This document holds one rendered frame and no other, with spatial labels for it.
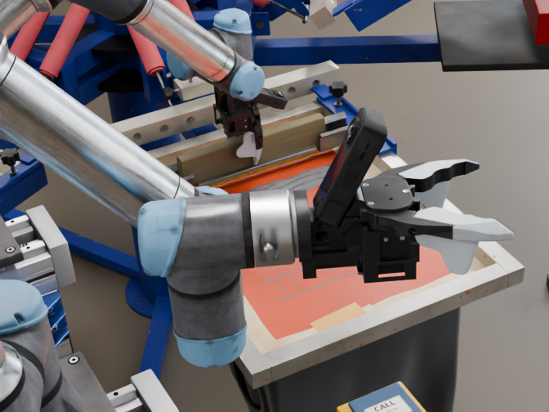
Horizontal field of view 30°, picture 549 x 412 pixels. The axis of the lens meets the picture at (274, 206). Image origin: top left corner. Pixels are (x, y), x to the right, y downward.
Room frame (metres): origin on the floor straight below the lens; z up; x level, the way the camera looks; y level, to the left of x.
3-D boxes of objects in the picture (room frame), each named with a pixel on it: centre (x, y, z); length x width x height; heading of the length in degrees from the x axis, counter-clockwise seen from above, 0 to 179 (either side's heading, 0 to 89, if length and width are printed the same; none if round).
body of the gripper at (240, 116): (1.95, 0.06, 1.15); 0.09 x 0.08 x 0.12; 114
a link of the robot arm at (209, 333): (0.83, 0.08, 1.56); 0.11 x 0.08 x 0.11; 1
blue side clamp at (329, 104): (2.09, -0.21, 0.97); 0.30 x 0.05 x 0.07; 24
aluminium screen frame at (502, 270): (1.76, -0.05, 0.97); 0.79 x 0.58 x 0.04; 24
